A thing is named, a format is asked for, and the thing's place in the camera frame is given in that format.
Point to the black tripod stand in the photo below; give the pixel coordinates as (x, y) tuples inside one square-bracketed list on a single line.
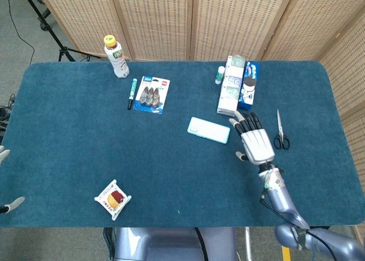
[(57, 41)]

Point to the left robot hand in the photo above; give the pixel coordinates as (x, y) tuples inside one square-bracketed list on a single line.
[(12, 204)]

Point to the blue Oreo cookie box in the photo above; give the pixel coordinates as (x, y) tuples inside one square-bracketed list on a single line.
[(249, 87)]

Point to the light blue phone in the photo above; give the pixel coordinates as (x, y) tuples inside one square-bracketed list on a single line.
[(209, 130)]

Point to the green white marker pen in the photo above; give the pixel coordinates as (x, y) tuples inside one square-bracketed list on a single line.
[(132, 93)]

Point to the white green glue stick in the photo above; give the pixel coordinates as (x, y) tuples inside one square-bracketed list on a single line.
[(220, 75)]

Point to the white fruit snack packet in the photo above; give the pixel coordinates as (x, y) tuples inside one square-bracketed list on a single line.
[(113, 199)]

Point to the blue tape blister pack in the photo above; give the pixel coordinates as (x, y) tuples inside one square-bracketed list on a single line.
[(151, 95)]

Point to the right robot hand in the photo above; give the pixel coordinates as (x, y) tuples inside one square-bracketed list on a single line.
[(256, 144)]

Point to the blue table mat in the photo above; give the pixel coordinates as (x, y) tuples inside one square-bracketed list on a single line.
[(171, 164)]

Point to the white rectangular box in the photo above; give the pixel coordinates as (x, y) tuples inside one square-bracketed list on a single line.
[(229, 87)]

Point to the grey blue robot torso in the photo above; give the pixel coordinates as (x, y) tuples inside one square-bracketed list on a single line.
[(171, 244)]

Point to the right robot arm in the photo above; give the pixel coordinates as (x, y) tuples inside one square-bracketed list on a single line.
[(280, 198)]

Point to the white plastic drink bottle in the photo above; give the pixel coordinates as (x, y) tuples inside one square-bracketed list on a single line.
[(117, 58)]

